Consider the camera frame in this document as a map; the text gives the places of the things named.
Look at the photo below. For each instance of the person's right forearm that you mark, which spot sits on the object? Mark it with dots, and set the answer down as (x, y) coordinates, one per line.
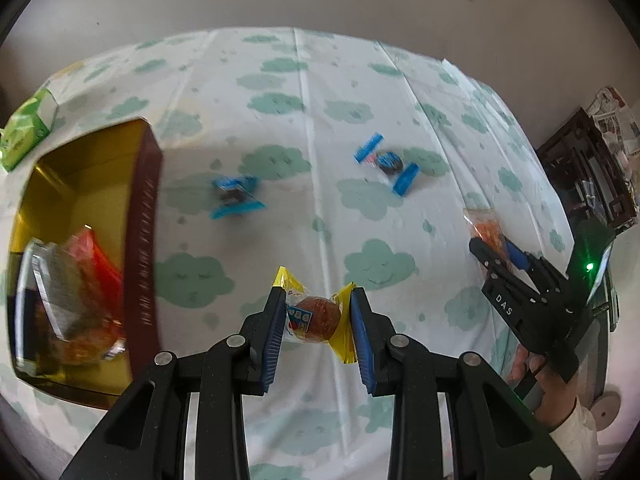
(575, 430)

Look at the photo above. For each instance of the orange snack packet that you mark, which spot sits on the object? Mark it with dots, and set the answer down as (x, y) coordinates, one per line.
(85, 345)

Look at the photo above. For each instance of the yellow round snack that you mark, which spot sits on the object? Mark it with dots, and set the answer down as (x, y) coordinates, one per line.
(315, 317)

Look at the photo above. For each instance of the newspaper pile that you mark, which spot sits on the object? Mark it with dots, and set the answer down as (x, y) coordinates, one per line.
(615, 115)

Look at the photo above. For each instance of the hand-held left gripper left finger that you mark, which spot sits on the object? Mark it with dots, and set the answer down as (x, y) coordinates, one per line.
(272, 345)

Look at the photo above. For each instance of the gold rectangular tin box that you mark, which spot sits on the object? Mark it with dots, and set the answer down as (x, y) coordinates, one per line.
(145, 240)

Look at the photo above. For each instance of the blue wrapped cookie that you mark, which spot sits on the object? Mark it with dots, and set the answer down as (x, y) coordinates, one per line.
(235, 195)
(387, 162)

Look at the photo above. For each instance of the red snack packet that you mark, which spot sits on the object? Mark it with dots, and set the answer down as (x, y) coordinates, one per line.
(100, 265)

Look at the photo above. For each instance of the white round object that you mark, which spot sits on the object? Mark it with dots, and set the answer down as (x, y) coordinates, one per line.
(607, 407)

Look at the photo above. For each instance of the person's right hand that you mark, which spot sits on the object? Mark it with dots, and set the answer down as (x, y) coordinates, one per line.
(555, 395)

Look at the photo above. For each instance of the small clear orange packet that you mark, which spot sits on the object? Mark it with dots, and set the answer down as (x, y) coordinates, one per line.
(485, 230)

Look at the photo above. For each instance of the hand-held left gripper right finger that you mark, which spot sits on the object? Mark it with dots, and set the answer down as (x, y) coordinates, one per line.
(362, 350)

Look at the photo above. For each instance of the grey snack packet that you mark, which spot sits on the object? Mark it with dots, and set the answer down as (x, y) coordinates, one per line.
(55, 285)

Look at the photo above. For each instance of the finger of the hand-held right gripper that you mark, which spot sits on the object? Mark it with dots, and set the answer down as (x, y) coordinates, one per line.
(487, 257)
(517, 257)

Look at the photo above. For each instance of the dark wooden cabinet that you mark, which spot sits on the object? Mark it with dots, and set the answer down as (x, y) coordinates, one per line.
(575, 160)

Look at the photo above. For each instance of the green tissue pack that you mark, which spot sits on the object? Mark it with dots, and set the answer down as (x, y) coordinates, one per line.
(25, 127)

